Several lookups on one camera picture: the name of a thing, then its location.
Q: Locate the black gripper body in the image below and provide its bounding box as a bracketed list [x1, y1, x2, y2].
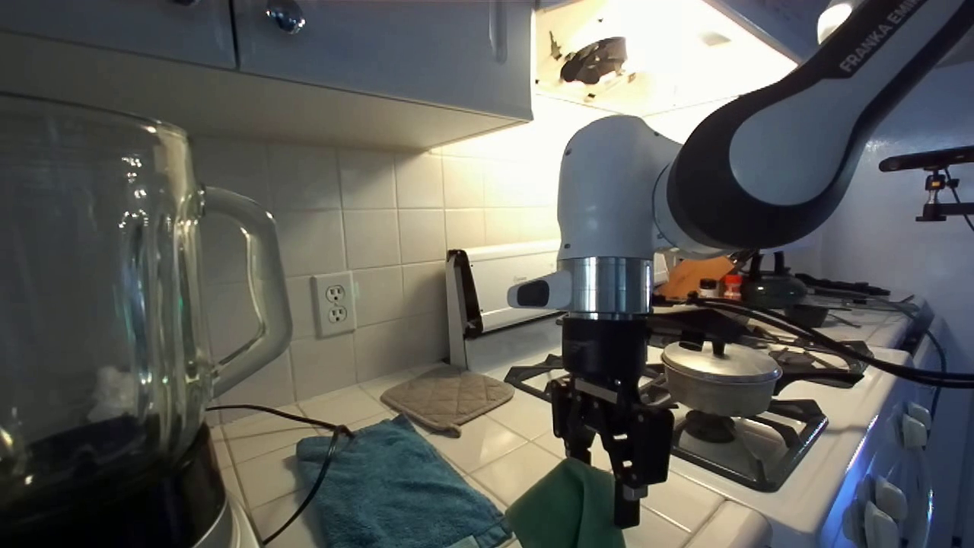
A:
[559, 318, 655, 399]

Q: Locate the green towel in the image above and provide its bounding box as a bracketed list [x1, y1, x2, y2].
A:
[501, 456, 628, 548]

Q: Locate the silver pot lid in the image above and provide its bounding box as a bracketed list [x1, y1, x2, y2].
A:
[661, 338, 782, 389]

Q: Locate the teal towel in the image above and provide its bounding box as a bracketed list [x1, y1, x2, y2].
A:
[291, 413, 518, 548]

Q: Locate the black round burner cap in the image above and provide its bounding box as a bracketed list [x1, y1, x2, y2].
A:
[679, 407, 738, 448]

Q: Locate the wooden knife block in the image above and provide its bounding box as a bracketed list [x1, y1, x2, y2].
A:
[657, 254, 738, 306]

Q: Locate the brown trivet tile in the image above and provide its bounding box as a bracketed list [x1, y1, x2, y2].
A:
[376, 365, 518, 439]

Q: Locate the white gas stove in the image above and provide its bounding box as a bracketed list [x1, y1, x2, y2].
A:
[440, 241, 961, 548]

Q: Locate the small dark pan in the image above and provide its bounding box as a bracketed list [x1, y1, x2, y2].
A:
[782, 299, 833, 329]

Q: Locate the white stove burner knob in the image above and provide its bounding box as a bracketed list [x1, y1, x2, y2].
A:
[858, 500, 900, 548]
[866, 472, 913, 528]
[894, 399, 936, 451]

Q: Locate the white range hood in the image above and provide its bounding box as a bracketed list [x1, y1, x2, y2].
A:
[528, 0, 814, 117]

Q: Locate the silver cabinet knob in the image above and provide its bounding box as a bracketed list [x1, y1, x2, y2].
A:
[260, 0, 310, 35]

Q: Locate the glass blender with black base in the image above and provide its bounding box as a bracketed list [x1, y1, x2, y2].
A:
[0, 94, 296, 548]

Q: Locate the thin black power cable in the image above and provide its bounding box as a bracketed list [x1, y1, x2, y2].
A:
[205, 401, 355, 548]

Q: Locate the white wall outlet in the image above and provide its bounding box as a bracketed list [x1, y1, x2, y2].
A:
[310, 268, 360, 341]

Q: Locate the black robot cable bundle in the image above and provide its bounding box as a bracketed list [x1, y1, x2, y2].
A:
[698, 296, 974, 393]

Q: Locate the grey wall cabinet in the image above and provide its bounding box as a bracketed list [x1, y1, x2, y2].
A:
[0, 0, 538, 123]

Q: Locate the black camera on mount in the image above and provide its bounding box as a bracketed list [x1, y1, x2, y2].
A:
[876, 144, 974, 226]

